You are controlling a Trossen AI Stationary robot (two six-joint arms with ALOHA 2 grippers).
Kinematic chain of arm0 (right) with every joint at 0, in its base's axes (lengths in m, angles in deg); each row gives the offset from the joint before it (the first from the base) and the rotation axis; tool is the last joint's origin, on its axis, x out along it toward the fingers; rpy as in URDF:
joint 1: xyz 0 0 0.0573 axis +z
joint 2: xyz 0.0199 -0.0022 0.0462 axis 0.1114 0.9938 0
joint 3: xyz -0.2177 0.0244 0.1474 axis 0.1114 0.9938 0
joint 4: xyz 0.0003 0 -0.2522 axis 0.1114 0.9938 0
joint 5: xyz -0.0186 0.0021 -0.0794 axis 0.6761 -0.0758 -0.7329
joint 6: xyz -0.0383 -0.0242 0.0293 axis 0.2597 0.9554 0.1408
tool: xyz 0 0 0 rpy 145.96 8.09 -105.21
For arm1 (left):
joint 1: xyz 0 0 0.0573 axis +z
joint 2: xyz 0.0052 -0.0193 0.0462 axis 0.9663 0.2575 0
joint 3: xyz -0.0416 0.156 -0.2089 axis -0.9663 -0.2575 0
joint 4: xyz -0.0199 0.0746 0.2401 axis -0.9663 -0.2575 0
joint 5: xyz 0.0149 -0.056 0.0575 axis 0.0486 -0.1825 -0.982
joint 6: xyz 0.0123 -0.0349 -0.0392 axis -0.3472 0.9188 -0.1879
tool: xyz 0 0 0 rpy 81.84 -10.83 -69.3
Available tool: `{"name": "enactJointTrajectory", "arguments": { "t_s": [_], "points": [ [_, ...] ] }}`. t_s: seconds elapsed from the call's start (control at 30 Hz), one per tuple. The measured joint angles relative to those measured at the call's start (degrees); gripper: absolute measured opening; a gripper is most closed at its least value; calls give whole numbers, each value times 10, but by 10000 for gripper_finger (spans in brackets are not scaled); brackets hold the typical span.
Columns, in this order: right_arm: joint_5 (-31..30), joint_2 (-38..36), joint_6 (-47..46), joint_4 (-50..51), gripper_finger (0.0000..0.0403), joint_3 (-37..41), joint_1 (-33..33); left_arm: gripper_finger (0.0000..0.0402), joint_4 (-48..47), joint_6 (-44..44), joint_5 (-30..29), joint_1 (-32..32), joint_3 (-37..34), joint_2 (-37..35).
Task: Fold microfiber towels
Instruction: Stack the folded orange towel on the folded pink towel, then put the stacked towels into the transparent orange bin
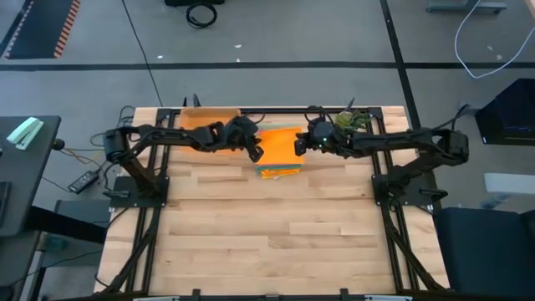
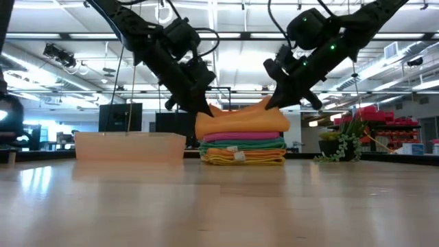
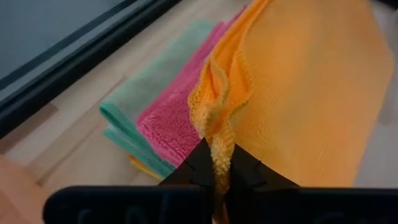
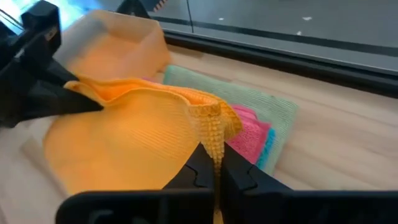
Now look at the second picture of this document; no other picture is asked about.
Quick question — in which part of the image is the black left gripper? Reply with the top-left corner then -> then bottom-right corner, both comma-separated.
137,43 -> 214,117

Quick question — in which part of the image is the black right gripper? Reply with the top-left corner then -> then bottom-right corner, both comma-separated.
265,47 -> 344,110

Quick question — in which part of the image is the orange microfiber towel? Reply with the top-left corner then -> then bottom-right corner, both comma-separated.
194,95 -> 291,140
204,148 -> 287,159

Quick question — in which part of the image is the pink microfiber towel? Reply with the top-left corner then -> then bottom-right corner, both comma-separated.
202,131 -> 281,143

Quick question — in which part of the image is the light green microfiber towel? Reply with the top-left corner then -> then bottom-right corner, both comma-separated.
198,137 -> 287,156

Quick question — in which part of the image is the yellow microfiber towel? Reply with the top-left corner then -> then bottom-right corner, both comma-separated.
201,154 -> 286,167

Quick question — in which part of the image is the orange translucent plastic tray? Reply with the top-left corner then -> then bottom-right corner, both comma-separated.
74,132 -> 187,163

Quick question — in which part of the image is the small black monitor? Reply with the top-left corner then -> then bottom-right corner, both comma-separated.
155,111 -> 197,145

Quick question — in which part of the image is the small potted succulent plant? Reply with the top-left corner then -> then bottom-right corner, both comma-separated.
313,116 -> 370,163

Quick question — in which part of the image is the large black monitor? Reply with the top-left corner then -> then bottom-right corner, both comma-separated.
98,102 -> 143,133

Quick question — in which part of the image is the white air vent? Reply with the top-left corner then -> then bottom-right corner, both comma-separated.
383,41 -> 401,60

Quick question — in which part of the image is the small blue box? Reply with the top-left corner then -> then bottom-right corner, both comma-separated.
403,142 -> 425,156

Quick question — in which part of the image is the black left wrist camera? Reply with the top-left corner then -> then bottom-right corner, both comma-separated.
183,58 -> 217,91

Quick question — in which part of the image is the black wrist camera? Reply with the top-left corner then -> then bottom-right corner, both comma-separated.
263,46 -> 293,82
183,58 -> 217,91

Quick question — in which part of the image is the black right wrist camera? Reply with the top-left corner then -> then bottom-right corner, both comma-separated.
263,46 -> 293,82

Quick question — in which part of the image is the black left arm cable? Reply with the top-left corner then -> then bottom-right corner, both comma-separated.
195,27 -> 221,58

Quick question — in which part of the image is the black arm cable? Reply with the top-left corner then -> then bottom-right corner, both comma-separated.
267,0 -> 292,46
195,27 -> 221,58

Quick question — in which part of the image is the hanging black cable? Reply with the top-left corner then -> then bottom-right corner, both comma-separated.
104,44 -> 125,133

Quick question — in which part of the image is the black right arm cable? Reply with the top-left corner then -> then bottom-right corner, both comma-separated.
267,0 -> 292,46

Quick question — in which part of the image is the white ring light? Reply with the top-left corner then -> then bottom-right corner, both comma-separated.
154,3 -> 174,24

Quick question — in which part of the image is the black ceiling camera cluster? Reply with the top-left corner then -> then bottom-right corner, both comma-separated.
43,43 -> 77,69

